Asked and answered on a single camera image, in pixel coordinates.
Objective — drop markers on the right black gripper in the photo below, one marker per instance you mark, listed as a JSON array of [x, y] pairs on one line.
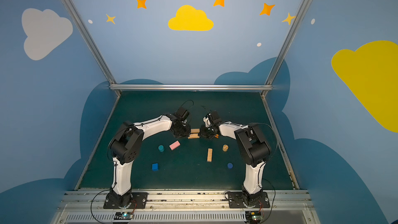
[[208, 131]]

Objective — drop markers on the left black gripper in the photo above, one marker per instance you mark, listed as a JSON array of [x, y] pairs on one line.
[[182, 129]]

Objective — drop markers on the natural wood block front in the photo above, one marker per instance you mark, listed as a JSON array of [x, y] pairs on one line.
[[194, 136]]

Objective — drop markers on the pink wood block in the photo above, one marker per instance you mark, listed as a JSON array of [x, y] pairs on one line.
[[174, 145]]

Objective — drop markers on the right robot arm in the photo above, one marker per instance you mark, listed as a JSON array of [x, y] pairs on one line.
[[253, 147]]

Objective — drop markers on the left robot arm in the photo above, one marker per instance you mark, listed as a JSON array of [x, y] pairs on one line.
[[125, 147]]

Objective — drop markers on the natural wood cylinder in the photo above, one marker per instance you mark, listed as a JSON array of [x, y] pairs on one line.
[[225, 148]]

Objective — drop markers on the blue wood cube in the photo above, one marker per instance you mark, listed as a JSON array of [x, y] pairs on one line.
[[155, 167]]

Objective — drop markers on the right controller board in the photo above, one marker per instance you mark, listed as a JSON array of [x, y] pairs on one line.
[[253, 217]]

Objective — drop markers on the controller board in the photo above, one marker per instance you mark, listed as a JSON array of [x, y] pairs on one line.
[[119, 216], [253, 217]]

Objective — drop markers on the left controller board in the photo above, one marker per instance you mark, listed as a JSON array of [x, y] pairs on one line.
[[119, 216]]

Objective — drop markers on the aluminium rear frame bar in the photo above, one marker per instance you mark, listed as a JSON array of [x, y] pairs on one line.
[[148, 87]]

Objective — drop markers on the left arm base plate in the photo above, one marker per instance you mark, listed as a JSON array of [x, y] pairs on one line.
[[140, 199]]

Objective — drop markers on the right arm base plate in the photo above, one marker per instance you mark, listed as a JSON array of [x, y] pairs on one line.
[[241, 199]]

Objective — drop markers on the aluminium front rail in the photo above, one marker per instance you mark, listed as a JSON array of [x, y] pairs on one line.
[[186, 207]]

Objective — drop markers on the aluminium right frame post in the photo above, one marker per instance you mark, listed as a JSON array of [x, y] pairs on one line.
[[293, 29]]

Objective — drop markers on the aluminium frame post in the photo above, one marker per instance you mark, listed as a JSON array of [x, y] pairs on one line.
[[293, 29], [82, 28]]

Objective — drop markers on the aluminium left frame post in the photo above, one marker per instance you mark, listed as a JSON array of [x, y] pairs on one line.
[[82, 28]]

